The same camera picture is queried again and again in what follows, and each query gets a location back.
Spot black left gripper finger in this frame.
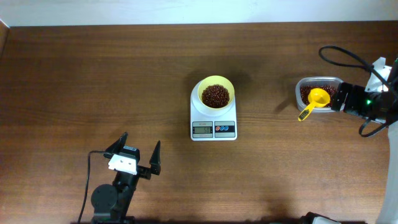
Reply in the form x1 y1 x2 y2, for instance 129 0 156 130
105 132 128 154
149 141 161 175

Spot yellow plastic scoop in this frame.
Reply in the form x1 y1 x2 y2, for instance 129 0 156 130
298 88 331 121

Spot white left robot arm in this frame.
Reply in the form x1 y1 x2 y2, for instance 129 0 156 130
91 133 161 223

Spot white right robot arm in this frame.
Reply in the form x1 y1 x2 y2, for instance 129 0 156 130
331 57 397 224

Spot white digital kitchen scale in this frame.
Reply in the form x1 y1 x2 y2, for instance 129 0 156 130
190 80 238 141

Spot red beans in bowl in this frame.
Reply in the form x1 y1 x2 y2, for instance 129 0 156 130
201 85 230 108

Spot yellow plastic bowl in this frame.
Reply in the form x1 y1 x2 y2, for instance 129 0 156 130
197 75 234 110

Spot red adzuki beans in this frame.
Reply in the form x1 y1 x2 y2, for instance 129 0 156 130
300 85 337 108

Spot clear plastic container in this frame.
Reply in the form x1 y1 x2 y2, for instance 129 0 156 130
295 77 343 113

